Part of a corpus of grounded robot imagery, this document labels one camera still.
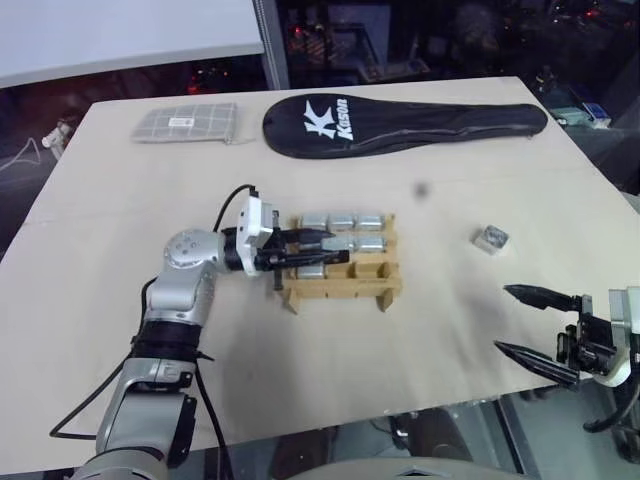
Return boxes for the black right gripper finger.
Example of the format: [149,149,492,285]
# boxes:
[493,340,582,387]
[503,283,584,314]

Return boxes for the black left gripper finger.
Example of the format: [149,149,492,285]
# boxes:
[298,227,337,247]
[284,250,351,266]

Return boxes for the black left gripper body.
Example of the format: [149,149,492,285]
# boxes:
[253,209,302,292]

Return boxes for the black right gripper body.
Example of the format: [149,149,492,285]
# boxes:
[553,294,619,377]

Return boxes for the wooden slotted rack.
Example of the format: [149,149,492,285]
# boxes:
[273,212,404,316]

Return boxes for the loose silver metal block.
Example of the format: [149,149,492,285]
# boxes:
[470,224,513,256]

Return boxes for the black Kason racket cover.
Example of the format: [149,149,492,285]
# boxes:
[262,89,549,160]

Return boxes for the silver robot torso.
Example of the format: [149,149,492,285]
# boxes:
[74,448,544,480]

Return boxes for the grey checked zip pouch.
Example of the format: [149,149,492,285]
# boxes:
[130,102,251,147]

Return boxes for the blue box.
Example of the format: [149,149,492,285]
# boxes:
[582,101,611,126]

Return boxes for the small white plastic object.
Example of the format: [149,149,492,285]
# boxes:
[41,118,72,151]

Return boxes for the white board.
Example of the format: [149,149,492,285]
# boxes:
[0,0,265,90]

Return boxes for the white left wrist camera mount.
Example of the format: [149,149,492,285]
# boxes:
[234,193,277,277]

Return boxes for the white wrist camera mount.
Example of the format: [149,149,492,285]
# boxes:
[594,286,640,387]
[234,193,277,277]

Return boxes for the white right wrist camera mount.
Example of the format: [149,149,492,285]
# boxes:
[594,286,640,387]

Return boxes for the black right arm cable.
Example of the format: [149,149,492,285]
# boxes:
[582,382,640,435]

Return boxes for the grey metal post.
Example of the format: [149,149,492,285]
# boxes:
[252,0,292,91]

